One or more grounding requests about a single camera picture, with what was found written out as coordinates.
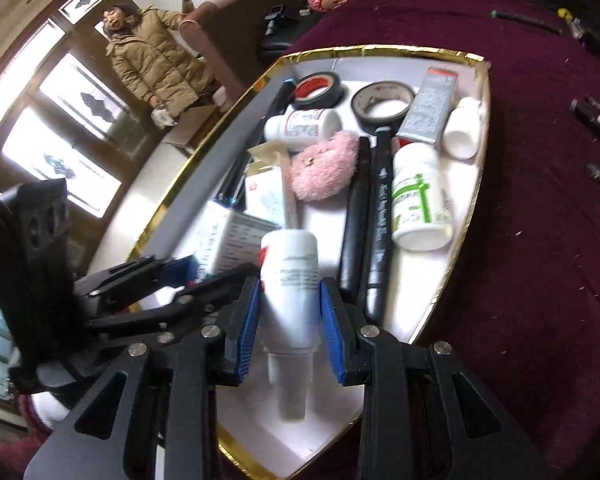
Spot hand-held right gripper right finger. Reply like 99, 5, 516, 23
320, 277, 547, 480

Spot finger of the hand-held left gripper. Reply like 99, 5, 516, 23
75, 256, 196, 311
90, 264, 258, 341

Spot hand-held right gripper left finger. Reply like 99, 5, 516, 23
25, 276, 262, 480

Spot blue white carton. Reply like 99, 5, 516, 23
194, 200, 241, 277

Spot white nozzle bottle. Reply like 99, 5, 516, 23
259, 229, 322, 422

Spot small white box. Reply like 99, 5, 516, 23
244, 165, 287, 227

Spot thick black marker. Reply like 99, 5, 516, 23
336, 136, 372, 295

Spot black marker grey caps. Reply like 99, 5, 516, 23
364, 127, 397, 322

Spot small white brown carton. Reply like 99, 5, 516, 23
249, 141, 288, 168

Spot white bottle green label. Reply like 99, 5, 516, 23
391, 141, 454, 252

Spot pink plush toy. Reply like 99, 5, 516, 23
290, 130, 361, 204

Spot gold-edged box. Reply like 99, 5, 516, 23
87, 45, 492, 480

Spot small white bottle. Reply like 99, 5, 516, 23
442, 97, 482, 162

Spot silver white box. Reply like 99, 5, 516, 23
396, 66, 462, 149

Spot white bottle red label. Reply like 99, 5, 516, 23
264, 109, 342, 152

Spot grey tape roll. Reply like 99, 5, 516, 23
351, 81, 417, 127

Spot black tape roll red core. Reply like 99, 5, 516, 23
291, 72, 349, 109

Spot brown armchair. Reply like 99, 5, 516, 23
180, 0, 313, 98

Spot wooden glass door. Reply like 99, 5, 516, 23
0, 0, 181, 271

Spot black marker green tip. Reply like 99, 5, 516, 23
490, 9, 564, 36

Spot black items near thermos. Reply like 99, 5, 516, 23
572, 22, 600, 65

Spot small black camera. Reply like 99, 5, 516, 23
262, 4, 301, 38

